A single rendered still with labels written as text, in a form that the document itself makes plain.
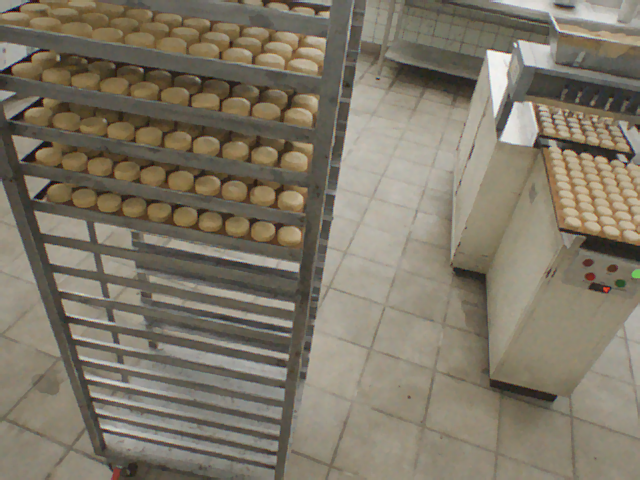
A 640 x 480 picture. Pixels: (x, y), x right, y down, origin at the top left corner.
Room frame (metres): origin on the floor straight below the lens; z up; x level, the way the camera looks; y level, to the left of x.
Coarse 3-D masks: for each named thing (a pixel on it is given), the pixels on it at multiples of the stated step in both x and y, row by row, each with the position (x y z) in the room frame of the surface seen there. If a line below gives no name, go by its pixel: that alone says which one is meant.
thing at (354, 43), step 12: (360, 0) 1.20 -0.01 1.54; (360, 36) 1.20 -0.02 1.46; (348, 48) 1.20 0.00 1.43; (348, 72) 1.20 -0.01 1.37; (348, 84) 1.20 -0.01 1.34; (348, 108) 1.20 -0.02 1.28; (348, 120) 1.22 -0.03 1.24; (336, 144) 1.20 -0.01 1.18; (336, 168) 1.20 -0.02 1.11; (336, 180) 1.20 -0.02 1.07; (324, 204) 1.20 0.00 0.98; (324, 228) 1.20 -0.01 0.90; (324, 252) 1.20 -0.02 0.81; (312, 288) 1.20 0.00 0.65; (312, 312) 1.20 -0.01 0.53; (312, 336) 1.20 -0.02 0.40; (300, 372) 1.20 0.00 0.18
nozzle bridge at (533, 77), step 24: (528, 48) 2.31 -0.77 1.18; (528, 72) 2.09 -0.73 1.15; (552, 72) 2.07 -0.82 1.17; (576, 72) 2.09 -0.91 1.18; (504, 96) 2.26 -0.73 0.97; (528, 96) 2.12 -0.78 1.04; (552, 96) 2.15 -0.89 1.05; (624, 96) 2.12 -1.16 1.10; (504, 120) 2.19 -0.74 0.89; (624, 120) 2.06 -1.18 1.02
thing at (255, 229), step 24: (48, 192) 0.86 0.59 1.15; (72, 192) 0.88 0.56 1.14; (96, 192) 0.91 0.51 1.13; (144, 216) 0.85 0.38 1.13; (168, 216) 0.85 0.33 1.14; (192, 216) 0.85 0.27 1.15; (216, 216) 0.86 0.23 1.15; (240, 216) 0.88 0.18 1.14; (264, 240) 0.82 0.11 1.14; (288, 240) 0.82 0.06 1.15
